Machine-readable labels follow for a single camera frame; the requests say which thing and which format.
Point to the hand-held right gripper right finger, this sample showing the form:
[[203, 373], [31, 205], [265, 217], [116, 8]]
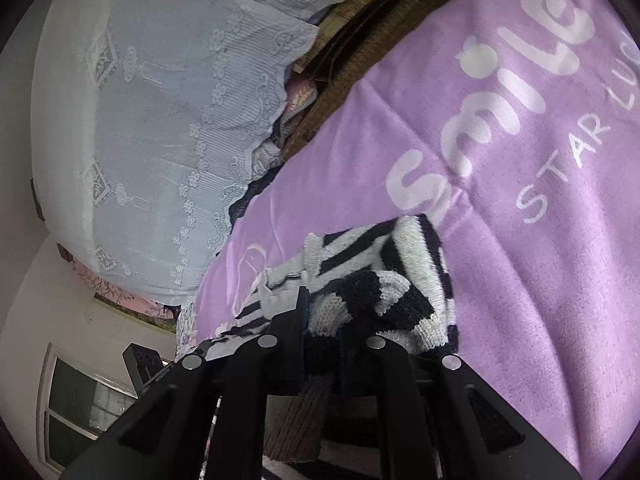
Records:
[[360, 365]]

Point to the purple printed blanket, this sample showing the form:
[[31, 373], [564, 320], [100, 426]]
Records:
[[500, 285]]

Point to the white lace cloth cover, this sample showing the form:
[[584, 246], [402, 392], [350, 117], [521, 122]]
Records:
[[150, 110]]

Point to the black grey striped sweater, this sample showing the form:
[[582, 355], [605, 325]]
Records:
[[415, 260]]

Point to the dark navy cloth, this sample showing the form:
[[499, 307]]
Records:
[[247, 200]]

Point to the brown woven mat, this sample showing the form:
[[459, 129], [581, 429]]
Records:
[[360, 25]]

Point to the colourful folded cloth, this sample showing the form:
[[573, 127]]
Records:
[[300, 97]]

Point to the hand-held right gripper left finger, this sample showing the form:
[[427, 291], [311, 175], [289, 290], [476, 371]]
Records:
[[287, 355]]

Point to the pink floral cloth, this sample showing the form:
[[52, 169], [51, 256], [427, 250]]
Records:
[[115, 287]]

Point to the pale floral bed sheet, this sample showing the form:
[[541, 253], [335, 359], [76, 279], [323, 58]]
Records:
[[186, 327]]

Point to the white framed window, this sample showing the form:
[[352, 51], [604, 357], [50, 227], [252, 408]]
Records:
[[75, 410]]

